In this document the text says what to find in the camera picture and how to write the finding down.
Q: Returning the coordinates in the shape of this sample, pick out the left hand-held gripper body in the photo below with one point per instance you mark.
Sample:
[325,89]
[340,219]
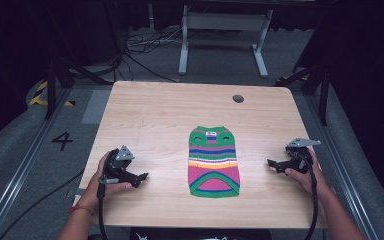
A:
[117,166]

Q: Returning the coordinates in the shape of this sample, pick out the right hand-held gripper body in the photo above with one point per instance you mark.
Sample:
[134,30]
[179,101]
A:
[298,158]

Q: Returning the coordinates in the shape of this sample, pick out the striped knitted pet sweater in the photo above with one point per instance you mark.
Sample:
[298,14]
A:
[213,160]

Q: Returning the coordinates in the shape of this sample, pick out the person's right hand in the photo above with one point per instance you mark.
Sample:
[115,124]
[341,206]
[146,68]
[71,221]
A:
[308,181]

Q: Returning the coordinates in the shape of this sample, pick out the person's left hand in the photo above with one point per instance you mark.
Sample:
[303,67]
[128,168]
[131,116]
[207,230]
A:
[95,193]

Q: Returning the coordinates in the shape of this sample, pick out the grey table grommet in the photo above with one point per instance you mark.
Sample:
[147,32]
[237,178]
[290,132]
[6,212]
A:
[238,98]

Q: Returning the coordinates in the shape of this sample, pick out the black metal stand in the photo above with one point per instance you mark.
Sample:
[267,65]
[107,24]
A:
[315,81]
[58,80]

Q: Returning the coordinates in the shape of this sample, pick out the yellow black hazard tape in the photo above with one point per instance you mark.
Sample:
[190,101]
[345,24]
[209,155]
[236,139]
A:
[41,96]

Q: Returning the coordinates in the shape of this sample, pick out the metal floor rail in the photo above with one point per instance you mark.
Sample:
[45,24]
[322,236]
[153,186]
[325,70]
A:
[345,173]
[16,176]

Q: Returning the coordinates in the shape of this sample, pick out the white metal desk frame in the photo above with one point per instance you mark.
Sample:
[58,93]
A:
[225,21]

